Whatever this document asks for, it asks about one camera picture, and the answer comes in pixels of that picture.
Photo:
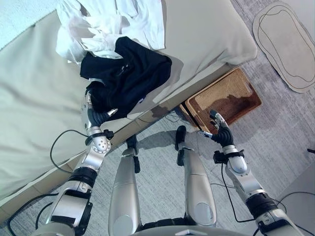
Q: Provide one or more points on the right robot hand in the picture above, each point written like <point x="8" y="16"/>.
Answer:
<point x="222" y="131"/>

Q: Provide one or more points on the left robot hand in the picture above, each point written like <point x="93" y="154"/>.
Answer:
<point x="94" y="115"/>

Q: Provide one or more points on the black garment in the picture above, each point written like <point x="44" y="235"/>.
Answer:
<point x="128" y="73"/>

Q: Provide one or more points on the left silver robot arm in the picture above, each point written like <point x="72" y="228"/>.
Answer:
<point x="73" y="182"/>

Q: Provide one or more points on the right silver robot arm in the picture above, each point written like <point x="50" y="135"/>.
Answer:
<point x="253" y="189"/>

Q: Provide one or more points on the woven brown basket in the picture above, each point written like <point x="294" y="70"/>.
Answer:
<point x="221" y="98"/>

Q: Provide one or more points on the right silver robot leg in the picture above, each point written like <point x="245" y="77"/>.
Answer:
<point x="194" y="177"/>

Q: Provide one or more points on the silver robot leg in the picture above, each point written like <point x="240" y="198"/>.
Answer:
<point x="194" y="177"/>
<point x="126" y="182"/>

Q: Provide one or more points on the beige bed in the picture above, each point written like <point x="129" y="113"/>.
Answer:
<point x="49" y="73"/>

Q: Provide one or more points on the left silver robot leg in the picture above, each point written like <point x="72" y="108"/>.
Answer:
<point x="126" y="182"/>

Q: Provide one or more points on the white garment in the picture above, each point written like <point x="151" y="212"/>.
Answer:
<point x="108" y="27"/>

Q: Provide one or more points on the beige oval rug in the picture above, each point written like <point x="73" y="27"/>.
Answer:
<point x="283" y="41"/>

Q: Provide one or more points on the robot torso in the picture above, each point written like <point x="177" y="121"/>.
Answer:
<point x="172" y="227"/>

